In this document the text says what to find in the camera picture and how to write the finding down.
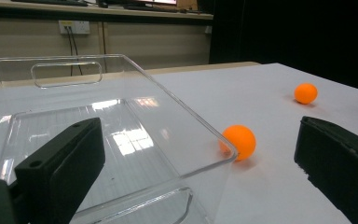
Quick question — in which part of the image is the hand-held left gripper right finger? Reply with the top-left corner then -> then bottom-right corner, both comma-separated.
294,116 -> 358,224

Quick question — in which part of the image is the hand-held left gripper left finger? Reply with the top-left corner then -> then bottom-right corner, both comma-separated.
14,117 -> 106,224

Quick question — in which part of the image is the orange ping-pong ball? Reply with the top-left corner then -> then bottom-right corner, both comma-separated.
294,82 -> 319,105
218,124 -> 257,162

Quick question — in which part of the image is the clear plastic box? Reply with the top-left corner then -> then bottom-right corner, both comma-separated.
0,54 -> 239,224

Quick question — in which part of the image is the black curtain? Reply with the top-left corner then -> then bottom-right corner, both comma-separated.
209,0 -> 358,94

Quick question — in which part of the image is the long beige desk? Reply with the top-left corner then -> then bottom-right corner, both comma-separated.
0,0 -> 214,26

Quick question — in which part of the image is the black keyboard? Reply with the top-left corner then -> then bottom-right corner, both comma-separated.
10,0 -> 90,7

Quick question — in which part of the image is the computer monitor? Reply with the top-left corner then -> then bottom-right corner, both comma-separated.
105,0 -> 179,7

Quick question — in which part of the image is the black power cable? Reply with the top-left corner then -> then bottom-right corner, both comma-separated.
64,27 -> 75,77
69,27 -> 84,77

